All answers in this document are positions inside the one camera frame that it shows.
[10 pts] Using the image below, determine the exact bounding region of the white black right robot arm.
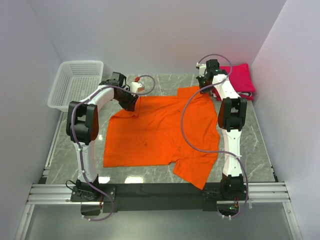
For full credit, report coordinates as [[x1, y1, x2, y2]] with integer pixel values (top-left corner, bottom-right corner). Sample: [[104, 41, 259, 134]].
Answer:
[[196, 59, 247, 179]]

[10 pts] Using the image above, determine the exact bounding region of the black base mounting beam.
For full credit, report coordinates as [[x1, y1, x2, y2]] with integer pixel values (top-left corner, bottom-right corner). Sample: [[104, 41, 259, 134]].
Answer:
[[69, 174, 250, 217]]

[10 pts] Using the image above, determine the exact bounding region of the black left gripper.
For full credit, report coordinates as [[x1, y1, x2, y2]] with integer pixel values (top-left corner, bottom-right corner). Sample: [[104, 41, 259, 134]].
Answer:
[[115, 88, 140, 112]]

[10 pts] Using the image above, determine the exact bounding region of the white plastic basket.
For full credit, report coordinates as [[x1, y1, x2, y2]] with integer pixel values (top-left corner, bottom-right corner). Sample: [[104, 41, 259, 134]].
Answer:
[[47, 60, 104, 112]]

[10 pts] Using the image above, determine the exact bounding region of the folded pink t-shirt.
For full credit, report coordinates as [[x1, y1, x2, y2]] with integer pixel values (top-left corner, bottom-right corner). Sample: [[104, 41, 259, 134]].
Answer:
[[229, 63, 256, 94]]

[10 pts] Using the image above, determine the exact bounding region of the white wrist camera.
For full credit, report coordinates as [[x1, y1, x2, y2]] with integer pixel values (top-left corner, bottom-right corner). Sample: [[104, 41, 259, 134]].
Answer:
[[130, 76, 145, 94], [196, 62, 207, 77]]

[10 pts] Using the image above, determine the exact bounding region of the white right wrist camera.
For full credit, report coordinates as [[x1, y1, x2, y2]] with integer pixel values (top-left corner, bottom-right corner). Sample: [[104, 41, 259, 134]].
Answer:
[[196, 62, 207, 77]]

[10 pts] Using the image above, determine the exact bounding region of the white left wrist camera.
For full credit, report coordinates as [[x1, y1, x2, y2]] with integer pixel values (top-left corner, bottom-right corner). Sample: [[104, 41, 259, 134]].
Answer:
[[130, 76, 145, 94]]

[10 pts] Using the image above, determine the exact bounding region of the aluminium rail frame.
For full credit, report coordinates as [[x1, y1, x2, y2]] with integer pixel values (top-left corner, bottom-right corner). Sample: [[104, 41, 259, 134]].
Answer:
[[13, 112, 303, 240]]

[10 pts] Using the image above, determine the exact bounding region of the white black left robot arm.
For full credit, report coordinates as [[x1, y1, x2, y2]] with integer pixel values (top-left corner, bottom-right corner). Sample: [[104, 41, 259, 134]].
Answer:
[[66, 72, 144, 201]]

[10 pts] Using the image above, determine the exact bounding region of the orange t-shirt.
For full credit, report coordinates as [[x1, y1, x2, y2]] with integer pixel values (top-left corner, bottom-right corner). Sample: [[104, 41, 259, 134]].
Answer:
[[103, 86, 220, 189]]

